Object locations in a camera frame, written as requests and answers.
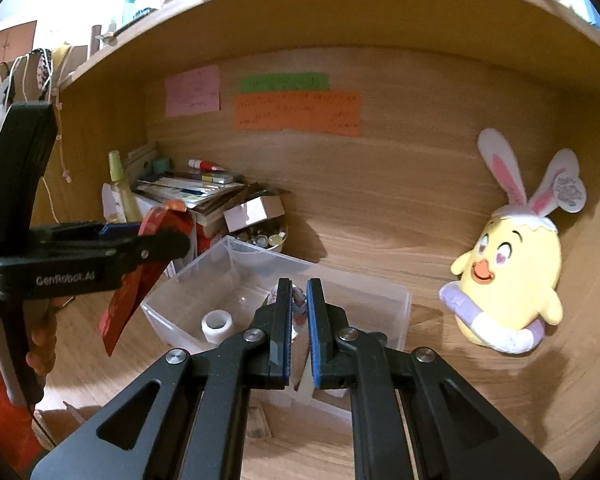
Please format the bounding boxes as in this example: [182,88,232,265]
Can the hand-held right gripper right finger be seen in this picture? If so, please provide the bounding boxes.
[306,277,562,480]

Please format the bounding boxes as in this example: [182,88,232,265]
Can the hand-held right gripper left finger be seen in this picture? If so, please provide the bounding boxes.
[30,277,293,480]

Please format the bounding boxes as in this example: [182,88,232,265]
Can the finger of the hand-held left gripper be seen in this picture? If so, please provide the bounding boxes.
[100,229,192,277]
[30,220,146,250]

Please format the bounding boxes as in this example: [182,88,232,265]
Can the braided cord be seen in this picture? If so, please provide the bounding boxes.
[290,284,309,353]

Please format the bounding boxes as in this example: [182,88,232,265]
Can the red paper packet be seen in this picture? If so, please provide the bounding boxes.
[99,201,199,357]

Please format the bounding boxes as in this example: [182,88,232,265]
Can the white tape roll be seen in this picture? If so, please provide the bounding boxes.
[201,309,234,345]

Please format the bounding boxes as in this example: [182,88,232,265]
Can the clear plastic storage bin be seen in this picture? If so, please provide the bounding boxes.
[141,236,412,413]

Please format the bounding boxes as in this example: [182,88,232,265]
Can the person's left forearm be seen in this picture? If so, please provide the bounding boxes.
[0,342,42,472]

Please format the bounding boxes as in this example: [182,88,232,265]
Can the person's left hand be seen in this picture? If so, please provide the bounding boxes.
[25,300,58,378]

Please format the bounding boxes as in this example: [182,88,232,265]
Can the white printed receipt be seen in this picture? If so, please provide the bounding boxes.
[101,182,131,224]

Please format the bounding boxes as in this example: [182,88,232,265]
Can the yellow-green tall bottle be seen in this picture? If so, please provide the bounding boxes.
[107,150,144,224]

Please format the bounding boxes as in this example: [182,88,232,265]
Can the stack of books and papers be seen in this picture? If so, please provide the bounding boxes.
[130,170,247,228]

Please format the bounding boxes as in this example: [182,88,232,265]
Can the red and white glue pen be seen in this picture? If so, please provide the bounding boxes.
[187,158,227,173]

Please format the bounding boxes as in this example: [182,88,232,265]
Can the glass bowl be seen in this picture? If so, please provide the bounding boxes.
[227,225,289,255]

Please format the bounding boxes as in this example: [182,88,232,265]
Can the small white cardboard box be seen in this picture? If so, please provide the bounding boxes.
[223,194,286,234]

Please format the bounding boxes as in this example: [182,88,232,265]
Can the pink sticky note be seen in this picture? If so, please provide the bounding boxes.
[164,64,221,117]

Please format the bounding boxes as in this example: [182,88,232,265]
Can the orange sticky note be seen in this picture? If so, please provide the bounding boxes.
[233,90,362,138]

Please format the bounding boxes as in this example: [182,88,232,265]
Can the yellow chick plush toy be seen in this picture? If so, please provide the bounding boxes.
[440,127,588,357]

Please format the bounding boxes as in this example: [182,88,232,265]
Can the green sticky note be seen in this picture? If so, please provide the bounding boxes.
[238,72,330,94]

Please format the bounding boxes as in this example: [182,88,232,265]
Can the white hanging cable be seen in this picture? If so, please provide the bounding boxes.
[44,50,76,223]

